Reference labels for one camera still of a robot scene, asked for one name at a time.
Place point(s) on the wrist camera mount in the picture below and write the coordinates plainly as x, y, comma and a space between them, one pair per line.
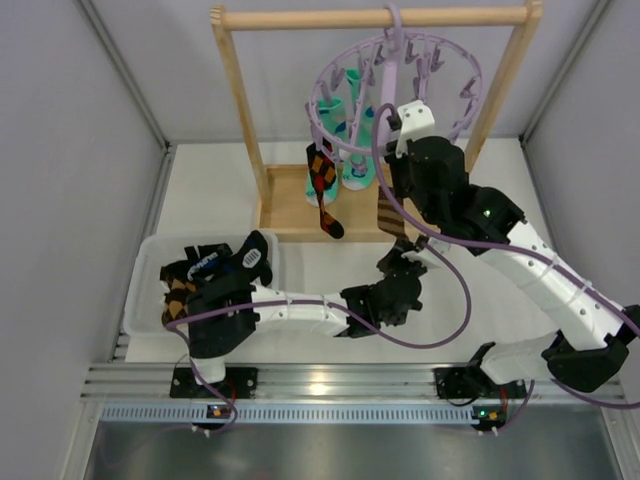
411, 122
414, 259

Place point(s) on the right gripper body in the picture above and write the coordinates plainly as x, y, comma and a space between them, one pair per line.
413, 163

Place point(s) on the white plastic basket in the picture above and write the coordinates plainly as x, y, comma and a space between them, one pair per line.
145, 299

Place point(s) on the black sport sock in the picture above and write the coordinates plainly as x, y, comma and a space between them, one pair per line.
251, 260
204, 261

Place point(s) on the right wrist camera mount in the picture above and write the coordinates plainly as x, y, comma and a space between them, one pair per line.
411, 122

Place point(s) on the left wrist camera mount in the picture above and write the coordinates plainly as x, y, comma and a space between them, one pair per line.
414, 259

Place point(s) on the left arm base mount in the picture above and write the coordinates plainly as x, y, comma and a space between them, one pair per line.
239, 383

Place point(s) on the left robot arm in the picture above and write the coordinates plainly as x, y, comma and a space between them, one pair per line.
230, 308

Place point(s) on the perforated cable duct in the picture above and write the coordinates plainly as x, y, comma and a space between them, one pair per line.
274, 413

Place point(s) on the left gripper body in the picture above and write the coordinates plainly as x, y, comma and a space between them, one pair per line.
405, 261

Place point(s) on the black red argyle sock in basket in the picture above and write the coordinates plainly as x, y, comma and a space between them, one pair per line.
176, 272

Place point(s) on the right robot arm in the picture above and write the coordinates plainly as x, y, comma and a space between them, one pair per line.
590, 343

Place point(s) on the brown striped sock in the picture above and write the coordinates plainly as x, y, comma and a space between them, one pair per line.
389, 220

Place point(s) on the brown argyle sock in basket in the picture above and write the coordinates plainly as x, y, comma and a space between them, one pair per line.
175, 301

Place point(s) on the purple round clip hanger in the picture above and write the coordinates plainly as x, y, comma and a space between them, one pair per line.
396, 66

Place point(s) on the wooden hanger rack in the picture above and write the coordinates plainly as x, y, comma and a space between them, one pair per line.
498, 37

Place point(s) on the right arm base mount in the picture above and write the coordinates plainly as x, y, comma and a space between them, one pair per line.
452, 386

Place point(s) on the black red argyle sock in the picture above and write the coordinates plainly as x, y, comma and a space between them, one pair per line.
176, 272
322, 174

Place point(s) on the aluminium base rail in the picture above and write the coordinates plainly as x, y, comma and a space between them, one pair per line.
143, 381

